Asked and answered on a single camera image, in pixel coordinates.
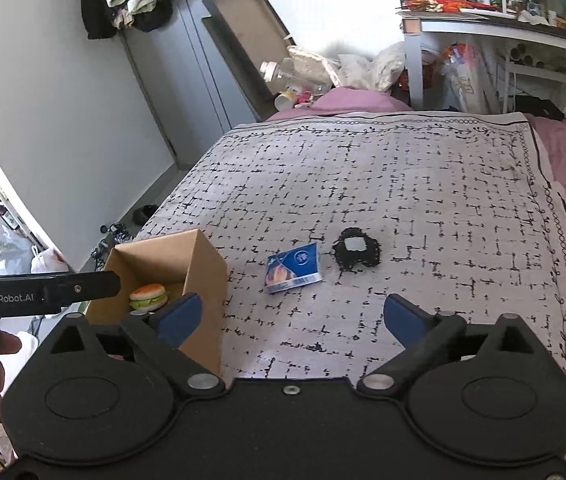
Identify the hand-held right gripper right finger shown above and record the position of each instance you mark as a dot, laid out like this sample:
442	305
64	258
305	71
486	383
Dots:
405	317

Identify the white crumpled plastic bag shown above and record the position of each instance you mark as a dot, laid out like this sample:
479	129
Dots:
378	67

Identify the grid patterned blanket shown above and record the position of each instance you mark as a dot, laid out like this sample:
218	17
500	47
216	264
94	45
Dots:
413	185

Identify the hamburger toy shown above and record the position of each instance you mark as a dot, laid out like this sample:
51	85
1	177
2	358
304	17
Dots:
149	297

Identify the black fuzzy pouch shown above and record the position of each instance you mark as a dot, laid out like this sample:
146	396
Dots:
358	255

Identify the grey door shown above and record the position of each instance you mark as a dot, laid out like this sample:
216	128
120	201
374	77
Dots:
173	70

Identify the grey plastic bag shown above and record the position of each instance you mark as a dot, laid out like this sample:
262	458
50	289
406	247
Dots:
10	252

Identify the black and cream hanging jacket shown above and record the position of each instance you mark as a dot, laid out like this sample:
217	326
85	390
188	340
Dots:
98	5

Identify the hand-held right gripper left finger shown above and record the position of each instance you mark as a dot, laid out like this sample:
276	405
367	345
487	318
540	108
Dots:
179	317

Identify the clear plastic jar white lid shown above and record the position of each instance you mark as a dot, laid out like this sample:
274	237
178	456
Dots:
283	71

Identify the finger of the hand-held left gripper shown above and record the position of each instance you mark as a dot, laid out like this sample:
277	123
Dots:
88	285

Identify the colourful printed bag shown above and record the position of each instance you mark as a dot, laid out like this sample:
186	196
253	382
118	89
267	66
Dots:
465	80

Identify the blue tissue pack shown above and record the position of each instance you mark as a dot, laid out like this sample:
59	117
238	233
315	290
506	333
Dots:
293	267

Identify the paper cup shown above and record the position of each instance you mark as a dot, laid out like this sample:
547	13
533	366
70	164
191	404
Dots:
285	101

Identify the white tied plastic bag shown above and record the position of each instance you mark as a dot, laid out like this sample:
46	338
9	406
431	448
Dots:
49	262

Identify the large flat cardboard box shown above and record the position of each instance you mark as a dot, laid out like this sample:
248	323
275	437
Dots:
248	35

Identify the clear woven bag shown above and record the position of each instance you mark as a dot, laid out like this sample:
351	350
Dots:
313	66

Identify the white desk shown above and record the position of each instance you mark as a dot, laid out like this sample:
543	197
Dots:
463	27

